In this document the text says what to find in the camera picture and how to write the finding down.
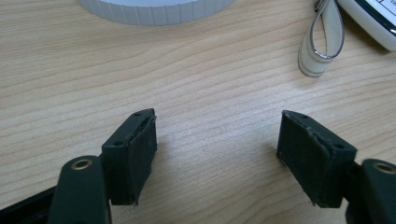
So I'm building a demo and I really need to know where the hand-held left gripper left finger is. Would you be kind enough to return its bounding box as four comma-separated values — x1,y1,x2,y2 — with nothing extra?
101,107,158,207

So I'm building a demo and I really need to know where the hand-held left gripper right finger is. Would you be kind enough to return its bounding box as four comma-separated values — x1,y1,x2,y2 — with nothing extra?
276,109,358,209

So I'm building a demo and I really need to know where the white ribbed round container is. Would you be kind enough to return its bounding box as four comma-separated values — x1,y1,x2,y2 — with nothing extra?
77,0,236,26

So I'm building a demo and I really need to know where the white device with dark trim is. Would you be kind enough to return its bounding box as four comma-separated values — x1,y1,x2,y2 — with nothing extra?
336,0,396,52

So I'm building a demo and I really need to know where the white strap loop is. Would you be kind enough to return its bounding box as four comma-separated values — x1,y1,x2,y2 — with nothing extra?
297,0,346,78

